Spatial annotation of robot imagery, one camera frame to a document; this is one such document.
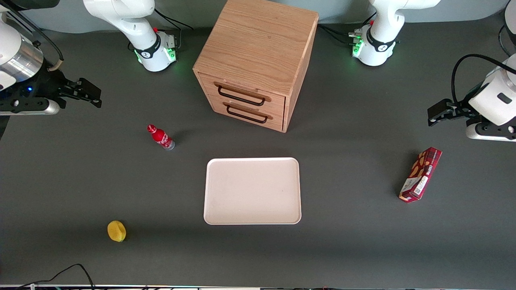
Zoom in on wooden drawer cabinet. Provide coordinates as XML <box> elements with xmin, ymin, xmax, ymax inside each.
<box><xmin>193</xmin><ymin>0</ymin><xmax>319</xmax><ymax>133</ymax></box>

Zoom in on wooden drawer front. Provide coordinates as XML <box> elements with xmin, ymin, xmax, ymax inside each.
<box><xmin>206</xmin><ymin>95</ymin><xmax>286</xmax><ymax>133</ymax></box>
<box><xmin>197</xmin><ymin>72</ymin><xmax>287</xmax><ymax>118</ymax></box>

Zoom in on black left arm base cable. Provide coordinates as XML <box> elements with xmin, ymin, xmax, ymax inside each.
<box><xmin>318</xmin><ymin>23</ymin><xmax>357</xmax><ymax>46</ymax></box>

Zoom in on red coke bottle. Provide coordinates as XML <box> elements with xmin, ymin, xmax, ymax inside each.
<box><xmin>147</xmin><ymin>124</ymin><xmax>176</xmax><ymax>151</ymax></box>

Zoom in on black right arm base cable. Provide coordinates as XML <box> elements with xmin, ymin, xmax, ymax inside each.
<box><xmin>154</xmin><ymin>8</ymin><xmax>194</xmax><ymax>50</ymax></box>

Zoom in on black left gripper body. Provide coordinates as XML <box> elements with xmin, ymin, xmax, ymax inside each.
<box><xmin>451</xmin><ymin>101</ymin><xmax>483</xmax><ymax>121</ymax></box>

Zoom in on black left arm wrist cable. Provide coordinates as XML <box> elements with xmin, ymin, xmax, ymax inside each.
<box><xmin>451</xmin><ymin>54</ymin><xmax>509</xmax><ymax>104</ymax></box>

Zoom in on black looped cable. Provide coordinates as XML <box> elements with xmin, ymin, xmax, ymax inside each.
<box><xmin>498</xmin><ymin>24</ymin><xmax>516</xmax><ymax>57</ymax></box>

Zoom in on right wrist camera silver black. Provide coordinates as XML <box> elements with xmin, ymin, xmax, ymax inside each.
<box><xmin>0</xmin><ymin>97</ymin><xmax>61</xmax><ymax>116</ymax></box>

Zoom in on cream plastic tray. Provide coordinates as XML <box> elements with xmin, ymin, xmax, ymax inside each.
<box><xmin>203</xmin><ymin>157</ymin><xmax>302</xmax><ymax>225</ymax></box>

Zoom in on black metal drawer handle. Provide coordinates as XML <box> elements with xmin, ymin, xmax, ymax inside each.
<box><xmin>217</xmin><ymin>85</ymin><xmax>267</xmax><ymax>107</ymax></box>
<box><xmin>226</xmin><ymin>104</ymin><xmax>269</xmax><ymax>124</ymax></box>

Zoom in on yellow lemon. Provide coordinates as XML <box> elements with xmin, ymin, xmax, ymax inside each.
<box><xmin>107</xmin><ymin>220</ymin><xmax>127</xmax><ymax>243</ymax></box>

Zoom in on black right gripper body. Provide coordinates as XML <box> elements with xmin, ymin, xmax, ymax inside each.
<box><xmin>24</xmin><ymin>69</ymin><xmax>82</xmax><ymax>109</ymax></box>

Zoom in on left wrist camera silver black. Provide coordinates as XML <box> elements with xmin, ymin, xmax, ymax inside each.
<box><xmin>466</xmin><ymin>121</ymin><xmax>516</xmax><ymax>142</ymax></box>

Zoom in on red snack box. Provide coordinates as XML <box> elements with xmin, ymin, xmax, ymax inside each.
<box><xmin>399</xmin><ymin>147</ymin><xmax>443</xmax><ymax>203</ymax></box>

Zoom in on black arm base cable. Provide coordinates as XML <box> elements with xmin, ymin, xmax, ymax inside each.
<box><xmin>318</xmin><ymin>23</ymin><xmax>357</xmax><ymax>46</ymax></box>
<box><xmin>154</xmin><ymin>8</ymin><xmax>194</xmax><ymax>50</ymax></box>

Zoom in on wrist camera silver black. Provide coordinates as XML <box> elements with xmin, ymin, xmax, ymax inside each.
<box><xmin>466</xmin><ymin>121</ymin><xmax>516</xmax><ymax>142</ymax></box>
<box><xmin>0</xmin><ymin>97</ymin><xmax>61</xmax><ymax>116</ymax></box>

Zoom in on black cable on table edge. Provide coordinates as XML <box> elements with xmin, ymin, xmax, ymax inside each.
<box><xmin>16</xmin><ymin>263</ymin><xmax>96</xmax><ymax>290</ymax></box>

